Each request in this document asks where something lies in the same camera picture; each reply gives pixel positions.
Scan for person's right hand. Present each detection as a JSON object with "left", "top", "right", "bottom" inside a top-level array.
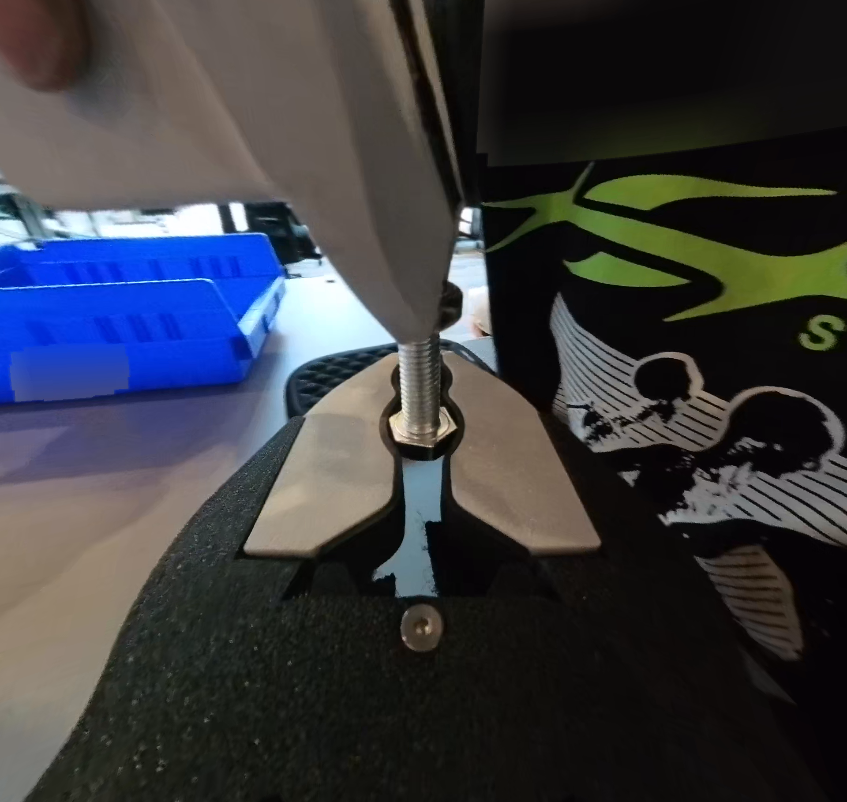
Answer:
[{"left": 0, "top": 0, "right": 90, "bottom": 91}]

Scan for steel hex nut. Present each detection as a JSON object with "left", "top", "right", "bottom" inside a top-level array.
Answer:
[{"left": 433, "top": 278, "right": 464, "bottom": 330}]

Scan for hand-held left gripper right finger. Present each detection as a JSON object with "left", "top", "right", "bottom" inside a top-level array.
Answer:
[{"left": 442, "top": 351, "right": 603, "bottom": 557}]

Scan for person's black printed shirt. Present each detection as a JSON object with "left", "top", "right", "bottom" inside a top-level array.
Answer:
[{"left": 480, "top": 126, "right": 847, "bottom": 710}]

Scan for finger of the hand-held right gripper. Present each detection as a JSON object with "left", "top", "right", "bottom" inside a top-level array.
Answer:
[
  {"left": 387, "top": 0, "right": 473, "bottom": 209},
  {"left": 0, "top": 0, "right": 464, "bottom": 353}
]

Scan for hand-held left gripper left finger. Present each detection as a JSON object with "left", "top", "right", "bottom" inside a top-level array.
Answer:
[{"left": 244, "top": 357, "right": 406, "bottom": 559}]

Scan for black wrist rest pad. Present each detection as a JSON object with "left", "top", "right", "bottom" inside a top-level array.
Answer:
[{"left": 285, "top": 341, "right": 498, "bottom": 419}]

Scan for blue plastic bin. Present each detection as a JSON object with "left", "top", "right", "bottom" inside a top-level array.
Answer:
[{"left": 0, "top": 233, "right": 287, "bottom": 405}]

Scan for steel hex bolt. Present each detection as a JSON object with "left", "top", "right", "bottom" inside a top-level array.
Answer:
[{"left": 386, "top": 339, "right": 465, "bottom": 453}]

